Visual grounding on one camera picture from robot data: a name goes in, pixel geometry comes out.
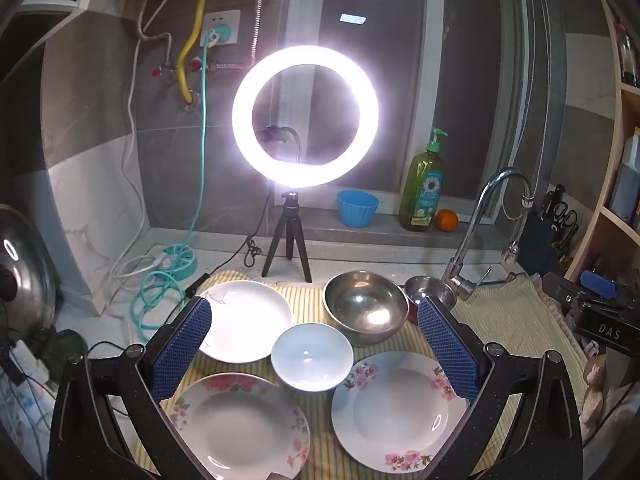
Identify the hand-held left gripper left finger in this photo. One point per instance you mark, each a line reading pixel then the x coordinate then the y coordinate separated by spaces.
pixel 182 347

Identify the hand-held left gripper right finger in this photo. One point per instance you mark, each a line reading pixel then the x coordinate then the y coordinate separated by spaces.
pixel 447 352

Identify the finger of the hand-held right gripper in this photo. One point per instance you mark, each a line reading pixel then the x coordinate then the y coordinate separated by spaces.
pixel 560 287
pixel 597 283

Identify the white plate grey leaf print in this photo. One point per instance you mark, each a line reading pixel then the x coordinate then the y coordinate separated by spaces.
pixel 245 320

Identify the small steel bowl red outside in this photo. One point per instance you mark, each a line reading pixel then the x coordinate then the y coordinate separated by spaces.
pixel 425 287

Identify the floral white plate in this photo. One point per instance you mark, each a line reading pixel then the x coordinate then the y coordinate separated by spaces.
pixel 400 410
pixel 240 420

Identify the large stainless steel bowl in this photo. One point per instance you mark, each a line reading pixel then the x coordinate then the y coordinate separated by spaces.
pixel 365 310

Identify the light blue ceramic bowl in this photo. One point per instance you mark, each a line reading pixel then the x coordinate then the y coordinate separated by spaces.
pixel 312 357

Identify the wooden shelf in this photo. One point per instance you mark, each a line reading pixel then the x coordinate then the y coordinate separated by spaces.
pixel 595 240

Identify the dark knife block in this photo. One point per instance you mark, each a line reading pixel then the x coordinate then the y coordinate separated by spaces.
pixel 537 242

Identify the yellow striped cloth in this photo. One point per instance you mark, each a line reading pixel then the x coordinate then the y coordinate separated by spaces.
pixel 510 320

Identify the black scissors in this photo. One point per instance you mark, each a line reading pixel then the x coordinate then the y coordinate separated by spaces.
pixel 565 220

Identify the teal round power strip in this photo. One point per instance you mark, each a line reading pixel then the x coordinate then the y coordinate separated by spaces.
pixel 179 260

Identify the chrome faucet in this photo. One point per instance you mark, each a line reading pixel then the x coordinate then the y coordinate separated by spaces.
pixel 462 250

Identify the dark green object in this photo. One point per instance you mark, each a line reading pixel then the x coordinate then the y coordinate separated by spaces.
pixel 62 352

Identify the orange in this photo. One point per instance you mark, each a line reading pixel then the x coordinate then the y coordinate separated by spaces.
pixel 446 220

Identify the black tripod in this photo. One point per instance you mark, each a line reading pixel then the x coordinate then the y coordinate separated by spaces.
pixel 286 220

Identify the green dish soap bottle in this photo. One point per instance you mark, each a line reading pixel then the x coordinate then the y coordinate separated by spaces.
pixel 420 190

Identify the blue ribbed cup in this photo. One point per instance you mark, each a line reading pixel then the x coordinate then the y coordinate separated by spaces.
pixel 356 207

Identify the steel pot lid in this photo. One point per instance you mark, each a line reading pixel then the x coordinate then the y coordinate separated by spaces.
pixel 25 270

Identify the corrugated metal pipe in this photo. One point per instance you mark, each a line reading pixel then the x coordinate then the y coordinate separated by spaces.
pixel 257 15

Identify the white wall socket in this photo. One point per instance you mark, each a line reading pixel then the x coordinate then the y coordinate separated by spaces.
pixel 227 20

